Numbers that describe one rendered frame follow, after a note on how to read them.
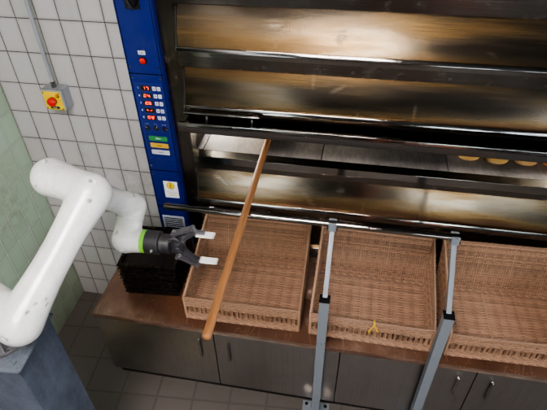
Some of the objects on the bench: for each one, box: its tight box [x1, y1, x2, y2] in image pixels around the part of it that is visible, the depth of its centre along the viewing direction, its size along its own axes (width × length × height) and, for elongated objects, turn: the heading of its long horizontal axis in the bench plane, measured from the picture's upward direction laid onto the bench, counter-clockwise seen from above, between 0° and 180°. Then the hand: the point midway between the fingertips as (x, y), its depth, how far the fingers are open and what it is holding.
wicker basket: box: [182, 214, 313, 332], centre depth 238 cm, size 49×56×28 cm
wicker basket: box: [435, 240, 547, 368], centre depth 221 cm, size 49×56×28 cm
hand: (212, 248), depth 183 cm, fingers open, 13 cm apart
